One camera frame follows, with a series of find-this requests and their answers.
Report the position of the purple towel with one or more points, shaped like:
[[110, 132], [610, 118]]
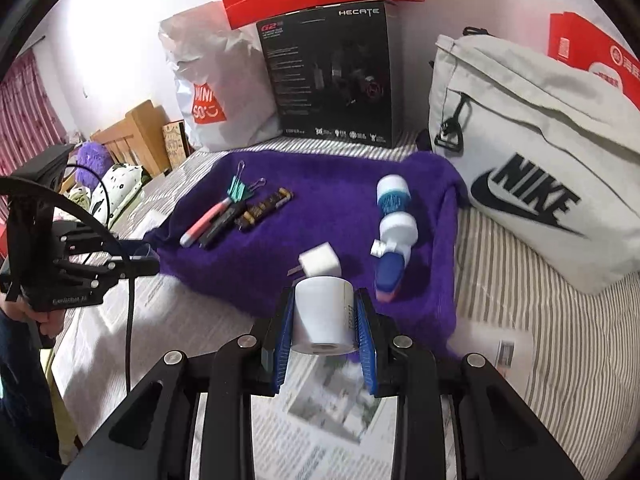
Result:
[[325, 200]]

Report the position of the pink utility knife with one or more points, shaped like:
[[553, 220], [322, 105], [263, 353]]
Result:
[[200, 227]]

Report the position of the newspaper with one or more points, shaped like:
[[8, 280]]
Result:
[[325, 405]]

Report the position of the white charger plug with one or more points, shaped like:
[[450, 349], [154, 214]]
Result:
[[320, 260]]

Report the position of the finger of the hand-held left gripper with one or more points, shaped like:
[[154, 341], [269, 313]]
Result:
[[100, 244], [125, 272]]

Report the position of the red and white box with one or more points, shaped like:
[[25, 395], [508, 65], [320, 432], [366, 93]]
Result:
[[575, 40]]

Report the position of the wooden bed frame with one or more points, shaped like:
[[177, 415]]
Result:
[[145, 135]]

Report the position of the green binder clip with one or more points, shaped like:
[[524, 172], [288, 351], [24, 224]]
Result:
[[239, 191]]

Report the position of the beige sling bag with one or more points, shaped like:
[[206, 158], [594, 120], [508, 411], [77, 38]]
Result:
[[525, 125]]

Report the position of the white paper roll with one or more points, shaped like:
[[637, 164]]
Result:
[[322, 310]]

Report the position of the person's left hand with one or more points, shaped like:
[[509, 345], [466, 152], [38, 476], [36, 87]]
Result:
[[47, 327]]

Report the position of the small framed picture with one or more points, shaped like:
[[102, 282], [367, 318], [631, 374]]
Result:
[[175, 145]]

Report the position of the white plastic shopping bag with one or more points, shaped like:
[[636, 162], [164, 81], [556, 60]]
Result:
[[215, 60]]

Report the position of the white spotted pillow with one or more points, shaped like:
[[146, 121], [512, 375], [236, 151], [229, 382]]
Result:
[[122, 185]]

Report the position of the person's left forearm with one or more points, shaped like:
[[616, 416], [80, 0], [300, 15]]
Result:
[[20, 385]]

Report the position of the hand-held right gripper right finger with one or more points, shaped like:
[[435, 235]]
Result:
[[365, 345]]

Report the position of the pink patterned curtain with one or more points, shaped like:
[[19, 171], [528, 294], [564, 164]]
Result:
[[25, 110]]

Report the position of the white round bottle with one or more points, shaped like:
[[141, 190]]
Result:
[[400, 227]]

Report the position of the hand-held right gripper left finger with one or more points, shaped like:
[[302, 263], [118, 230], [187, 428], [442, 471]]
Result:
[[280, 350]]

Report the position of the brown patterned tube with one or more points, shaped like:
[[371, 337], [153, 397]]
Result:
[[260, 208]]

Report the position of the black product box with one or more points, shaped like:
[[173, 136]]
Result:
[[300, 85]]

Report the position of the purple plush toy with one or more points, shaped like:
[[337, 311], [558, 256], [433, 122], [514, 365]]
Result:
[[92, 157]]

